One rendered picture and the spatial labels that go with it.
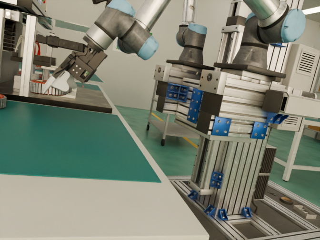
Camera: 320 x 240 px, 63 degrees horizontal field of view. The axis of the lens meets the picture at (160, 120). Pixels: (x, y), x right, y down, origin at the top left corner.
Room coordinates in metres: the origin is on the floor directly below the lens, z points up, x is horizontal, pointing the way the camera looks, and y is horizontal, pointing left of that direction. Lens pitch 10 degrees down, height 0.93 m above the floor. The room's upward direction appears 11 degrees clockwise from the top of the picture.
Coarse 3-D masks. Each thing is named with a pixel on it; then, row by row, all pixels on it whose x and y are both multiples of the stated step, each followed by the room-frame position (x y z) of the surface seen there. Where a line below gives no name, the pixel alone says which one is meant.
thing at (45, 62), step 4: (12, 56) 1.06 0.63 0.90; (36, 56) 1.09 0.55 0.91; (40, 56) 1.10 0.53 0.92; (44, 56) 1.11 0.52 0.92; (12, 60) 1.06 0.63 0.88; (16, 60) 1.07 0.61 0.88; (20, 60) 1.07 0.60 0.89; (36, 60) 1.09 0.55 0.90; (40, 60) 1.10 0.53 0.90; (44, 60) 1.10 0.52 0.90; (48, 60) 1.11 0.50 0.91; (36, 64) 1.09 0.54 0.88; (40, 64) 1.10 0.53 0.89; (44, 64) 1.10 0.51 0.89; (48, 64) 1.11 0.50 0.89; (44, 68) 1.11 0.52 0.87; (48, 68) 1.11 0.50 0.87; (52, 68) 1.12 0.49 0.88
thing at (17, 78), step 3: (15, 75) 1.07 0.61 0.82; (18, 75) 1.09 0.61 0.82; (15, 78) 1.07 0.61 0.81; (18, 78) 1.07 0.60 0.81; (15, 81) 1.07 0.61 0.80; (18, 81) 1.07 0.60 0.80; (15, 84) 1.07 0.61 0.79; (18, 84) 1.07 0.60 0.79; (15, 87) 1.07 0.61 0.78; (18, 87) 1.07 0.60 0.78
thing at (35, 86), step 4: (32, 80) 0.76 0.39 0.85; (36, 80) 0.78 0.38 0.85; (40, 80) 0.81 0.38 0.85; (44, 80) 0.83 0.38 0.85; (32, 84) 0.75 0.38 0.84; (36, 84) 0.75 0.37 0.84; (40, 84) 0.75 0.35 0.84; (32, 88) 0.75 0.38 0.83; (36, 88) 0.75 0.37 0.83; (40, 88) 0.75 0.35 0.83; (52, 88) 0.76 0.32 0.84; (32, 92) 0.76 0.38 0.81; (36, 92) 0.75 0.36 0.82; (40, 92) 0.75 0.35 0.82; (48, 92) 0.76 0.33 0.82; (52, 92) 0.76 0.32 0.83; (56, 92) 0.76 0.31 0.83; (60, 92) 0.77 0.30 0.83; (64, 92) 0.79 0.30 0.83
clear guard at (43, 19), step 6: (24, 12) 0.98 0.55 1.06; (24, 18) 1.14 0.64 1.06; (42, 18) 1.03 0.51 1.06; (48, 18) 1.00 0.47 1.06; (48, 24) 1.20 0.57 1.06; (54, 24) 1.16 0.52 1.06; (60, 24) 1.12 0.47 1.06; (66, 24) 1.08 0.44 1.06; (72, 24) 1.04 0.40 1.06; (78, 24) 1.03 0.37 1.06; (78, 30) 1.23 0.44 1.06; (84, 30) 1.18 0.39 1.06
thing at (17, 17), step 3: (12, 12) 0.96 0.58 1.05; (15, 12) 0.97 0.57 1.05; (18, 12) 0.97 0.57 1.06; (15, 15) 0.97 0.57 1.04; (18, 15) 0.97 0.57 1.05; (21, 15) 1.01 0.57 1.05; (12, 18) 0.96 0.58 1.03; (15, 18) 0.97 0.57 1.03; (18, 18) 0.97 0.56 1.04; (21, 18) 1.01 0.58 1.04; (12, 21) 1.01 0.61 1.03; (15, 21) 0.99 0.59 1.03; (18, 21) 0.97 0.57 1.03; (21, 21) 1.02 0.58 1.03
